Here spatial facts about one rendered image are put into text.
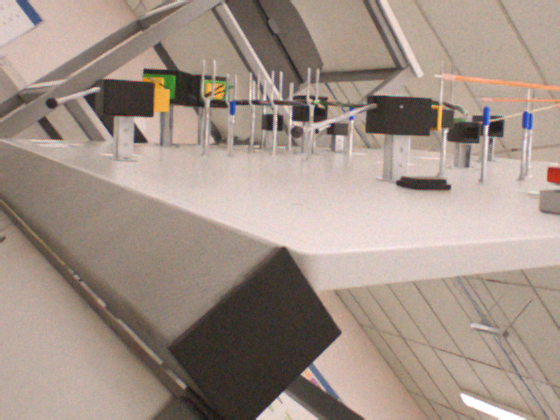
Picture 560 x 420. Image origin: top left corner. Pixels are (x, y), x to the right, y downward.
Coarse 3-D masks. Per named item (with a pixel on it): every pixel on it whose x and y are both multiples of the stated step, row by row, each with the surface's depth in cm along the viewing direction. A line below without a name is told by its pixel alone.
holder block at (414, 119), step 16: (368, 96) 71; (384, 96) 68; (400, 96) 69; (368, 112) 71; (384, 112) 68; (400, 112) 69; (416, 112) 70; (368, 128) 71; (384, 128) 68; (400, 128) 69; (416, 128) 70
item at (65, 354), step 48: (0, 240) 71; (0, 288) 58; (48, 288) 52; (0, 336) 48; (48, 336) 44; (96, 336) 40; (0, 384) 41; (48, 384) 38; (96, 384) 35; (144, 384) 33
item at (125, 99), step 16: (96, 80) 83; (112, 80) 81; (128, 80) 82; (80, 96) 81; (96, 96) 83; (112, 96) 81; (128, 96) 82; (144, 96) 83; (96, 112) 83; (112, 112) 81; (128, 112) 82; (144, 112) 83; (128, 128) 83; (128, 144) 83; (128, 160) 82
